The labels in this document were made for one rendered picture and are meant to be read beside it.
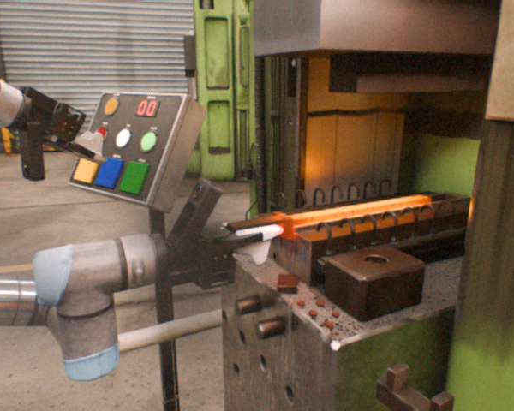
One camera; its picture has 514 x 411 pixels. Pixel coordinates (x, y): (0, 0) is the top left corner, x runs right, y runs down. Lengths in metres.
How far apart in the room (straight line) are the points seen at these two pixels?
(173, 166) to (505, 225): 0.72
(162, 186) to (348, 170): 0.43
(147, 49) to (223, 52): 3.20
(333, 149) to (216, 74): 4.55
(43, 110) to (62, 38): 7.66
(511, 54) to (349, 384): 0.44
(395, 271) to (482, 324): 0.13
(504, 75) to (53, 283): 0.59
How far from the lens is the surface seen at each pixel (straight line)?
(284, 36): 0.71
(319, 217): 0.74
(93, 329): 0.64
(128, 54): 8.50
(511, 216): 0.60
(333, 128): 0.98
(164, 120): 1.08
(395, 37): 0.72
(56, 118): 0.93
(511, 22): 0.58
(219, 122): 5.50
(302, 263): 0.71
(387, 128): 1.08
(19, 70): 8.68
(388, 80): 0.76
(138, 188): 1.04
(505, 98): 0.58
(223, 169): 5.53
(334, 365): 0.59
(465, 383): 0.72
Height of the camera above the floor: 1.23
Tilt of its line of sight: 17 degrees down
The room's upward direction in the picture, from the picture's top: straight up
